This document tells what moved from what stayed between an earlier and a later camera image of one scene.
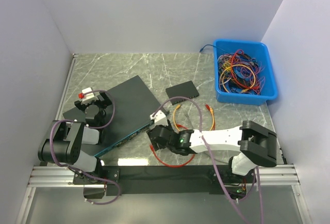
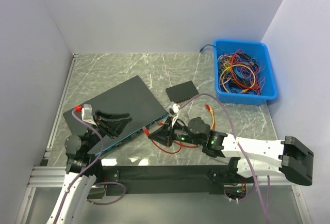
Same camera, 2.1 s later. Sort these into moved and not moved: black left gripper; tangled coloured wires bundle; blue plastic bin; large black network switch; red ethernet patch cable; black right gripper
Moved: black left gripper; red ethernet patch cable
Not moved: black right gripper; blue plastic bin; large black network switch; tangled coloured wires bundle
